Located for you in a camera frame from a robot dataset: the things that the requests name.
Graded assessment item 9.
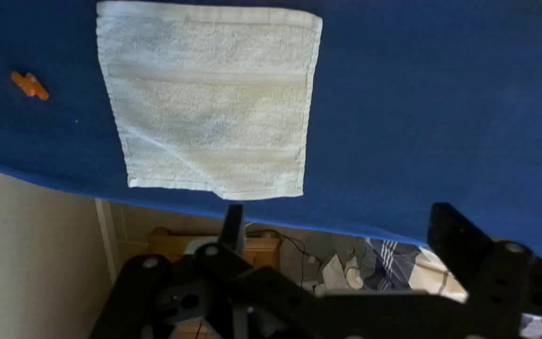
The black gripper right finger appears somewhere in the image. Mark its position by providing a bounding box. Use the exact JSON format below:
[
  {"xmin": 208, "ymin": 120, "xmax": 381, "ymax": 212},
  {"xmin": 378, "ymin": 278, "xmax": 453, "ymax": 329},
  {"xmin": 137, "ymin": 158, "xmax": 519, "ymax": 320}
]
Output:
[{"xmin": 425, "ymin": 201, "xmax": 542, "ymax": 339}]

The blue ironing board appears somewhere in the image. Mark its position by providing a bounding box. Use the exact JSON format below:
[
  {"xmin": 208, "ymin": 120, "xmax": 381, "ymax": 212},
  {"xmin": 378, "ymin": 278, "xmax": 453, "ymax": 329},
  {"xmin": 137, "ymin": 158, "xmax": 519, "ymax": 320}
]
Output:
[{"xmin": 0, "ymin": 0, "xmax": 542, "ymax": 263}]

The white terry cloth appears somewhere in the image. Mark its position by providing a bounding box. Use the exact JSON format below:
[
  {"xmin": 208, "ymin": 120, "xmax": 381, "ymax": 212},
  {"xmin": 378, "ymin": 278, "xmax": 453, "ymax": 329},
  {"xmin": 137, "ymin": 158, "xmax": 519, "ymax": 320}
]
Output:
[{"xmin": 94, "ymin": 0, "xmax": 323, "ymax": 201}]

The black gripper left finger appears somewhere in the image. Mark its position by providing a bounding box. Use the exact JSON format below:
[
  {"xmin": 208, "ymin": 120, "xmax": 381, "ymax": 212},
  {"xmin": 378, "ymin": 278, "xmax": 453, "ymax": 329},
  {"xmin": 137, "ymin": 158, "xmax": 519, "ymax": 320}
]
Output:
[{"xmin": 86, "ymin": 201, "xmax": 323, "ymax": 339}]

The small orange plastic clip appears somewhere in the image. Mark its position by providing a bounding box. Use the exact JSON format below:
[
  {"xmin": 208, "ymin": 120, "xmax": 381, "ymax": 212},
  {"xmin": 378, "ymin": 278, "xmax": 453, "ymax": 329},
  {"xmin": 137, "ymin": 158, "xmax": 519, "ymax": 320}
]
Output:
[{"xmin": 9, "ymin": 69, "xmax": 52, "ymax": 103}]

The wooden nightstand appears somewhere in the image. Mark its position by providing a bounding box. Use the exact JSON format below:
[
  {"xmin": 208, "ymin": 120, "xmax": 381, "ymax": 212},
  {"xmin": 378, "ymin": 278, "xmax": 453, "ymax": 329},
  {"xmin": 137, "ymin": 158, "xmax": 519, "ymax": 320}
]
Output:
[{"xmin": 146, "ymin": 226, "xmax": 282, "ymax": 273}]

